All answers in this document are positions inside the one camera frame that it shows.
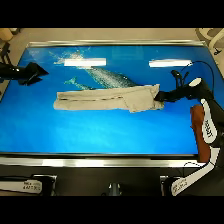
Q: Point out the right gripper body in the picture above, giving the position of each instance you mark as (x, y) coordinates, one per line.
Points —
(164, 96)

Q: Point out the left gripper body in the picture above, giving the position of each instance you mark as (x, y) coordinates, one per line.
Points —
(32, 72)

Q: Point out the beige garment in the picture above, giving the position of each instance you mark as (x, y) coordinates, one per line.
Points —
(100, 99)

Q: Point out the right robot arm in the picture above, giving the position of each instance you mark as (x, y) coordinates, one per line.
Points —
(208, 129)

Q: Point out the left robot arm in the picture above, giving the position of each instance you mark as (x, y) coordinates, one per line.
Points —
(9, 71)

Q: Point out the silver frame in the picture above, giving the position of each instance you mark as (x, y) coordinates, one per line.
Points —
(100, 162)

